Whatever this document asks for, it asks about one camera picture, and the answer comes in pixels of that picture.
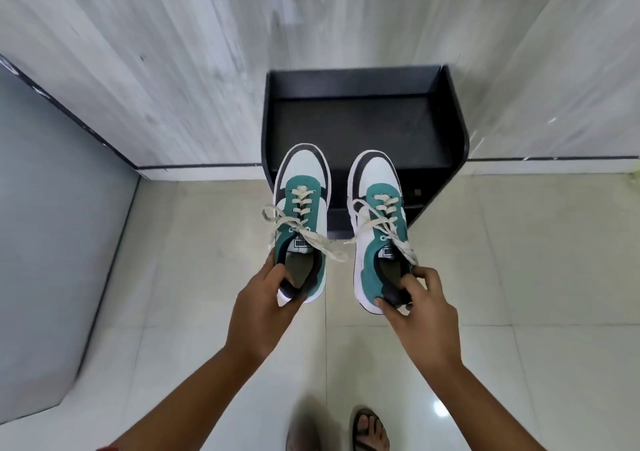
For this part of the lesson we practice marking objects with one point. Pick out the person's right hand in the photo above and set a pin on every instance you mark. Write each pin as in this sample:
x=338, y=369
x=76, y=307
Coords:
x=430, y=325

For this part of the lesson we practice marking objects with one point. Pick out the person's left hand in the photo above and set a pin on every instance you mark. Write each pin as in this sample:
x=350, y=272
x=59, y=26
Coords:
x=255, y=320

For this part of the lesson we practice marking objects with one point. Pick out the person's left thumb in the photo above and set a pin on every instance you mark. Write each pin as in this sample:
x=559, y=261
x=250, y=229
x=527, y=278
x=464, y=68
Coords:
x=296, y=300

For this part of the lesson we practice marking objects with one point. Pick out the person's right thumb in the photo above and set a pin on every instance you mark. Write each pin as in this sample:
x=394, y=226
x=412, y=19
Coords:
x=391, y=309

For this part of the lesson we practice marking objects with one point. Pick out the green white sneaker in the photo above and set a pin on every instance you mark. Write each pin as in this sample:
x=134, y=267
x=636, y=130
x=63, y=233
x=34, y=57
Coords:
x=306, y=165
x=380, y=175

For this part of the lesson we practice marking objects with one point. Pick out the person's left forearm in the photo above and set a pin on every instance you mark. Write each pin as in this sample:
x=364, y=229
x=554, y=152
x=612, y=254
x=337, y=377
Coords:
x=200, y=405

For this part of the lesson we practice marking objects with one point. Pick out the person's right forearm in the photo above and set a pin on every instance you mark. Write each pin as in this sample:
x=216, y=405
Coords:
x=475, y=405

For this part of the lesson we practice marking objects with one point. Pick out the black sandal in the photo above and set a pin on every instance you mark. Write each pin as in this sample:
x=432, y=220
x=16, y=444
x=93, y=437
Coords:
x=358, y=423

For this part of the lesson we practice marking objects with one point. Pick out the person's right foot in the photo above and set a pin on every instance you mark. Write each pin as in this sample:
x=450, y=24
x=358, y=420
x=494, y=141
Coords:
x=371, y=433

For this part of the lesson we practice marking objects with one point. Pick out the black shoe rack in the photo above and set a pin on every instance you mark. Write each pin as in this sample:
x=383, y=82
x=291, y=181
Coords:
x=350, y=120

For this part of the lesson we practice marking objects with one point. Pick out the grey door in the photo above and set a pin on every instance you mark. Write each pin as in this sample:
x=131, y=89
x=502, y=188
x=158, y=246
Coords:
x=55, y=245

